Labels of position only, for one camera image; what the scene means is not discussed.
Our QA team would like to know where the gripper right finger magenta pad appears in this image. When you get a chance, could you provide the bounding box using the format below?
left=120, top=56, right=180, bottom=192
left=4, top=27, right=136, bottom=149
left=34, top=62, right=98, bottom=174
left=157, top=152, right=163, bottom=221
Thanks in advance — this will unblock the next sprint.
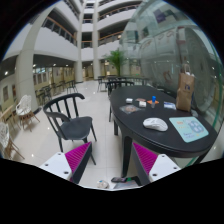
left=131, top=141, right=182, bottom=186

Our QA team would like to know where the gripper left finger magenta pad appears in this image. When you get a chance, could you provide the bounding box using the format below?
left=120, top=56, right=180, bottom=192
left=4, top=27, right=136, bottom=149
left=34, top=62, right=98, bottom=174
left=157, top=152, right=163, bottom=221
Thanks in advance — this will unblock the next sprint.
left=39, top=141, right=93, bottom=185

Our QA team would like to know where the white computer mouse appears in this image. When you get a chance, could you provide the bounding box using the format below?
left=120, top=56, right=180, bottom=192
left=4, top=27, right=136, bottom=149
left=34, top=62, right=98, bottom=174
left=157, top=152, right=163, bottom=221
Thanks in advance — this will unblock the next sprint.
left=143, top=118, right=168, bottom=132

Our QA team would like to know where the light blue mouse pad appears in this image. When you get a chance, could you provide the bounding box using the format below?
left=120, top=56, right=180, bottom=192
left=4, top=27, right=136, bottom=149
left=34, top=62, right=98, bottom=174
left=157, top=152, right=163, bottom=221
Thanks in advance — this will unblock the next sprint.
left=170, top=117, right=209, bottom=143

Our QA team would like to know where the black oval table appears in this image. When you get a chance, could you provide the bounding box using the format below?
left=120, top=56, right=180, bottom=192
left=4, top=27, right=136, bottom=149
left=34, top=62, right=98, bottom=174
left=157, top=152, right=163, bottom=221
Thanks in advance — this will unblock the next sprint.
left=110, top=86, right=217, bottom=177

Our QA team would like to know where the black plastic chair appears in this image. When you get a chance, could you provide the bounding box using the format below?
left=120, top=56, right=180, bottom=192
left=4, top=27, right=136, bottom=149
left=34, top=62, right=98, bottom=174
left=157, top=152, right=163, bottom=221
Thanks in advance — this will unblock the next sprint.
left=42, top=92, right=98, bottom=166

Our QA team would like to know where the clear plastic snack packet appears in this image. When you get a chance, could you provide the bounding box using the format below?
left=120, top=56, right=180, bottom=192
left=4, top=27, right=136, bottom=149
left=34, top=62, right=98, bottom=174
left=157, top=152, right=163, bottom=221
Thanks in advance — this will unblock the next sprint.
left=120, top=105, right=139, bottom=114

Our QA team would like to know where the small white box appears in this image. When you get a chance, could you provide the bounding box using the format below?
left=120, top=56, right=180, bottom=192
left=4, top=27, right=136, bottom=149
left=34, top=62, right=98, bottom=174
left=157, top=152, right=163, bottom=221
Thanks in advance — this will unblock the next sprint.
left=139, top=101, right=146, bottom=108
left=126, top=98, right=133, bottom=103

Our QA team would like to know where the orange flat item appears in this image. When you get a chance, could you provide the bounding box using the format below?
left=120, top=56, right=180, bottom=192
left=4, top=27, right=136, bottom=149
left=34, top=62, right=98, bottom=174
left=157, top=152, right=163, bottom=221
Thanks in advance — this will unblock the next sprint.
left=147, top=100, right=159, bottom=104

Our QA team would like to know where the blue white card packet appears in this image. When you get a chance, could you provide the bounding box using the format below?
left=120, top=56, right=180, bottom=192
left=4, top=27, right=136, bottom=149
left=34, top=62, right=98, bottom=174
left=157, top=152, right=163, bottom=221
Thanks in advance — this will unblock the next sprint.
left=164, top=102, right=176, bottom=110

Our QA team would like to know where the small white box far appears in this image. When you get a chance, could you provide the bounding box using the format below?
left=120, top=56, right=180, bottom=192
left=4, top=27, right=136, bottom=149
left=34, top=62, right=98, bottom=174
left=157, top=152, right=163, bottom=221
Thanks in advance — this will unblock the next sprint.
left=126, top=98, right=133, bottom=103

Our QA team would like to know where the small bottle blue cap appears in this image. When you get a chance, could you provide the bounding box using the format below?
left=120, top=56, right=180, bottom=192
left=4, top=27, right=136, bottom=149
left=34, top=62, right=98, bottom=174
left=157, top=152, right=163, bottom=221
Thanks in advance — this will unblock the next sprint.
left=151, top=96, right=156, bottom=108

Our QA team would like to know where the white chair at left edge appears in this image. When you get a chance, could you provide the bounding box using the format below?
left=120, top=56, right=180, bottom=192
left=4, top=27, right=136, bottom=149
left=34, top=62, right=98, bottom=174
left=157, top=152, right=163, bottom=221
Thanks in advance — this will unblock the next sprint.
left=0, top=122, right=20, bottom=159

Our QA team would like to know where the white lattice chair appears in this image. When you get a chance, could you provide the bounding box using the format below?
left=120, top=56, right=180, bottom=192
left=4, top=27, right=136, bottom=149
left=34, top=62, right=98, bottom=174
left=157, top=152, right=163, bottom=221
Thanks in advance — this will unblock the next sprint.
left=16, top=95, right=38, bottom=130

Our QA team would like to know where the black chair behind table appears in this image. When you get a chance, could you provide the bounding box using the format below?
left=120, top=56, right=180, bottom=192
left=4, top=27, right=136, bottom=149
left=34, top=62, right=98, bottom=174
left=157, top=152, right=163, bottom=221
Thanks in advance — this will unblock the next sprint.
left=107, top=80, right=134, bottom=122

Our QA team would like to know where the brown paper bag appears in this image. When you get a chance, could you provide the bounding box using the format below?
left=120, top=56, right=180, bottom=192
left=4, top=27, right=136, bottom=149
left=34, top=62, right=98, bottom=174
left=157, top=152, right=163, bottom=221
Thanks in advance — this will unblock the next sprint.
left=176, top=64, right=195, bottom=111

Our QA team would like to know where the green potted palm plant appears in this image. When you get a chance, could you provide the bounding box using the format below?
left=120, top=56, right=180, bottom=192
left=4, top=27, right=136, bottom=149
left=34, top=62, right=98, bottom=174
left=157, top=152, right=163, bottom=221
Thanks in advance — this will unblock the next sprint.
left=105, top=49, right=126, bottom=75

